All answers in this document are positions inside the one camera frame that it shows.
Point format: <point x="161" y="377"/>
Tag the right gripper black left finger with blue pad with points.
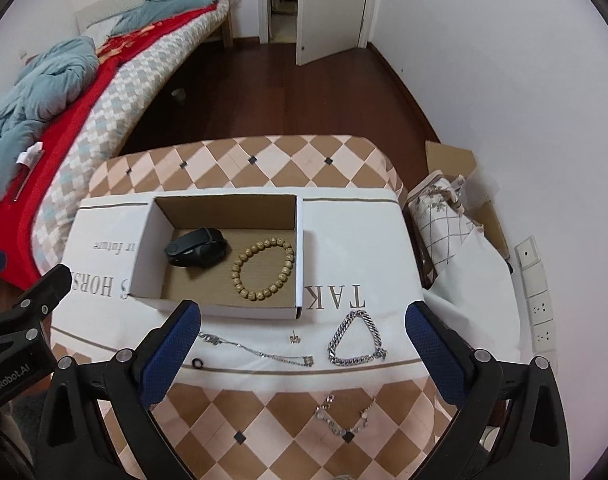
<point x="73" y="442"/>

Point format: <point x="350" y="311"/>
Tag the blue-grey quilt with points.
<point x="42" y="91"/>

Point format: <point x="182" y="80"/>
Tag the white door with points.
<point x="327" y="27"/>

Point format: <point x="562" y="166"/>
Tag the white wall socket strip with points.
<point x="538" y="301"/>

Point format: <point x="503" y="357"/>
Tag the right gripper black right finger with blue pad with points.
<point x="509" y="422"/>

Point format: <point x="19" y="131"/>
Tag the brown checkered table cover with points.
<point x="365" y="426"/>

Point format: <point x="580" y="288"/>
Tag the small silver pendant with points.
<point x="295" y="338"/>

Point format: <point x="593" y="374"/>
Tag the white paper tag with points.
<point x="30" y="157"/>

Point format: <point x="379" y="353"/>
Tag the open cardboard box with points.
<point x="235" y="255"/>

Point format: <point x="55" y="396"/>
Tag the white grid-pattern bedding bundle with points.
<point x="472" y="290"/>

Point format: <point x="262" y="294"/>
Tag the black smart wristband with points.
<point x="201" y="248"/>

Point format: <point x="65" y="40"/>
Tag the red blanket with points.
<point x="26" y="191"/>

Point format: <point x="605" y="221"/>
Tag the brown cardboard box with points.
<point x="475" y="187"/>

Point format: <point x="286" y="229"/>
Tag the bed with checkered mattress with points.
<point x="141" y="43"/>

